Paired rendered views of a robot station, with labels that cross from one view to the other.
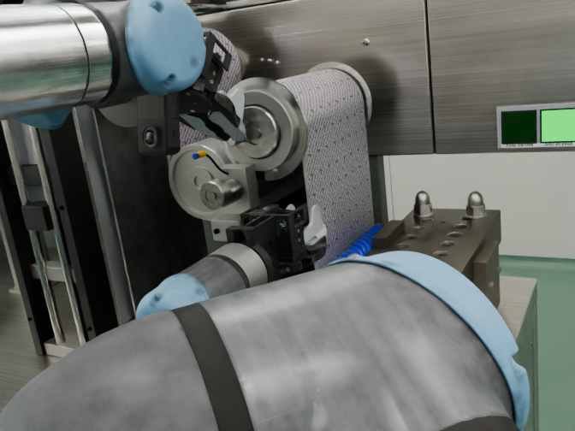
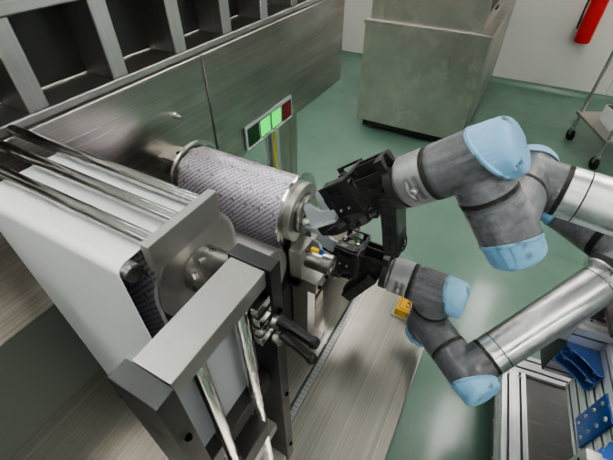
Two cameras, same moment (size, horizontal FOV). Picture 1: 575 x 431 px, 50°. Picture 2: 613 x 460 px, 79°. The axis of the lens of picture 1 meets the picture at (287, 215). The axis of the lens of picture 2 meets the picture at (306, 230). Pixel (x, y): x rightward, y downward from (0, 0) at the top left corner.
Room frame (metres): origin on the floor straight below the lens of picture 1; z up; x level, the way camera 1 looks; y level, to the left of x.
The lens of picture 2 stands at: (0.87, 0.57, 1.70)
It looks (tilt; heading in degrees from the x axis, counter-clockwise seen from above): 43 degrees down; 268
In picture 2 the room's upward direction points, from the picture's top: straight up
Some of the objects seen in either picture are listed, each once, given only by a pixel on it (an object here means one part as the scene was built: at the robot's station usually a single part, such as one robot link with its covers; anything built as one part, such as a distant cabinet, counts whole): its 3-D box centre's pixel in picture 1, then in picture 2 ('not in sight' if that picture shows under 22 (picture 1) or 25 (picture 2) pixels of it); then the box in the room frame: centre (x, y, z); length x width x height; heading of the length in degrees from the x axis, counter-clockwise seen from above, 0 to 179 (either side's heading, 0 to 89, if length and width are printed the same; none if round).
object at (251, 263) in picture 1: (231, 276); (399, 277); (0.67, 0.07, 1.11); 0.08 x 0.05 x 0.08; 60
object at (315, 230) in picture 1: (315, 224); (322, 239); (0.82, -0.04, 1.12); 0.09 x 0.03 x 0.06; 149
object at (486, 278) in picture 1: (489, 283); not in sight; (0.88, -0.30, 0.96); 0.10 x 0.03 x 0.11; 150
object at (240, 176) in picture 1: (243, 269); (309, 297); (0.85, 0.07, 1.05); 0.06 x 0.05 x 0.31; 150
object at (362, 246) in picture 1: (359, 252); not in sight; (0.93, -0.11, 1.03); 0.21 x 0.04 x 0.03; 150
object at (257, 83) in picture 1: (261, 130); (297, 210); (0.87, 0.02, 1.25); 0.15 x 0.01 x 0.15; 60
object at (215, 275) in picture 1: (193, 308); (437, 291); (0.60, 0.11, 1.11); 0.11 x 0.08 x 0.09; 150
